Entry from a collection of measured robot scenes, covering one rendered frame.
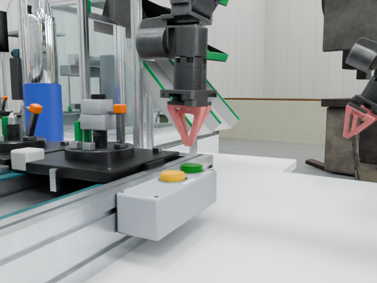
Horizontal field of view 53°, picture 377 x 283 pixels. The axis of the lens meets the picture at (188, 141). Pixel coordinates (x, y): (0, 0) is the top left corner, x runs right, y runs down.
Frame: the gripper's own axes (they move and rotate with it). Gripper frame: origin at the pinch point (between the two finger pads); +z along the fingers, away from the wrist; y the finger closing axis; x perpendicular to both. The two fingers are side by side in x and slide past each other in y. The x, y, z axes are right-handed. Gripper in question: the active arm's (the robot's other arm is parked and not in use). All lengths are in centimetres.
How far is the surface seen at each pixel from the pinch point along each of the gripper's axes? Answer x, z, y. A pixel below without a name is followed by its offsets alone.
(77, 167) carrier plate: -16.0, 4.6, 10.7
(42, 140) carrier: -39.5, 3.8, -3.2
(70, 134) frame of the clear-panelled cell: -110, 18, -86
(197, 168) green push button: 2.8, 4.3, 1.7
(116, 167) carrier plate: -10.3, 4.5, 7.4
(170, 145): -69, 25, -118
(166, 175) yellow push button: 1.0, 4.0, 9.4
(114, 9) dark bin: -35, -29, -25
